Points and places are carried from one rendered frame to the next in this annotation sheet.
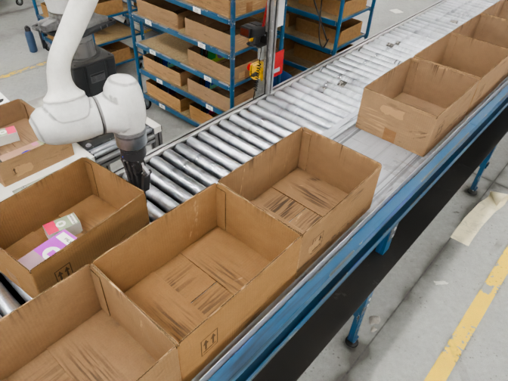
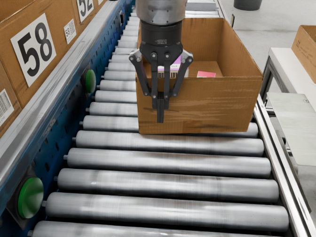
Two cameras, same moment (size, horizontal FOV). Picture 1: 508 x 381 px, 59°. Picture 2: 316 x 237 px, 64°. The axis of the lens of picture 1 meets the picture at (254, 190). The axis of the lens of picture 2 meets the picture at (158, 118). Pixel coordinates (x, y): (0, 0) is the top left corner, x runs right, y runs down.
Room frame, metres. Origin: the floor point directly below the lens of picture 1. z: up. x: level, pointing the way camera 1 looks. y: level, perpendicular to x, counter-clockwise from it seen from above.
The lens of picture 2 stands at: (1.43, 0.09, 1.21)
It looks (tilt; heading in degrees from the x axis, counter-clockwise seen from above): 40 degrees down; 144
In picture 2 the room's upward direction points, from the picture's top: straight up
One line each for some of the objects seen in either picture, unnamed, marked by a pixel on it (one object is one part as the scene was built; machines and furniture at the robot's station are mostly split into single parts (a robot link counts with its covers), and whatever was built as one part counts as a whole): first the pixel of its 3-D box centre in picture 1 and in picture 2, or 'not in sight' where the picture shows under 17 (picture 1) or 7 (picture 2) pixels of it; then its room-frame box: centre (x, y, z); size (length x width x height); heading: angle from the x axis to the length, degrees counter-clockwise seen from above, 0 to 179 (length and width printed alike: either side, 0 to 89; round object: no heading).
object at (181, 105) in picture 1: (178, 89); not in sight; (3.01, 0.60, 0.19); 0.40 x 0.30 x 0.10; 49
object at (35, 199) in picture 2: not in sight; (33, 197); (1.10, 0.06, 0.81); 0.07 x 0.01 x 0.07; 140
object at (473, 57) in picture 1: (458, 71); not in sight; (1.88, -0.88, 0.96); 0.39 x 0.29 x 0.17; 140
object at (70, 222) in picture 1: (63, 228); (204, 85); (0.97, 0.60, 0.78); 0.10 x 0.06 x 0.05; 131
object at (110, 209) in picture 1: (66, 226); (187, 68); (0.93, 0.56, 0.83); 0.39 x 0.29 x 0.17; 146
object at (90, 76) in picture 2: not in sight; (91, 81); (0.79, 0.30, 0.81); 0.07 x 0.01 x 0.07; 140
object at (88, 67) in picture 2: not in sight; (88, 81); (0.79, 0.30, 0.81); 0.09 x 0.01 x 0.09; 140
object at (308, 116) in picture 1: (308, 117); not in sight; (1.82, -0.24, 0.72); 0.52 x 0.05 x 0.05; 50
